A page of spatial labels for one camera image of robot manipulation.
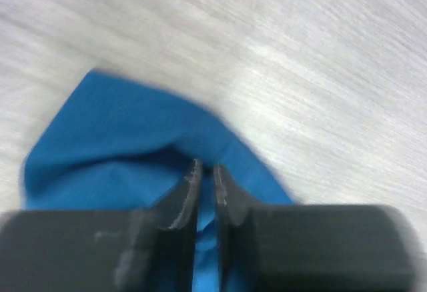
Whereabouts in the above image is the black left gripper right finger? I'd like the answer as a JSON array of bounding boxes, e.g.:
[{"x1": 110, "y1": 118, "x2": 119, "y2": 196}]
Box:
[{"x1": 213, "y1": 165, "x2": 418, "y2": 291}]

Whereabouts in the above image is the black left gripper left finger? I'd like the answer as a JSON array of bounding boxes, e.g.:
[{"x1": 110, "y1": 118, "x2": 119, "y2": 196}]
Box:
[{"x1": 1, "y1": 160, "x2": 201, "y2": 291}]

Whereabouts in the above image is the blue t shirt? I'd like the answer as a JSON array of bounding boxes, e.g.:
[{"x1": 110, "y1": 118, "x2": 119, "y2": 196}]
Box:
[{"x1": 23, "y1": 70, "x2": 292, "y2": 291}]

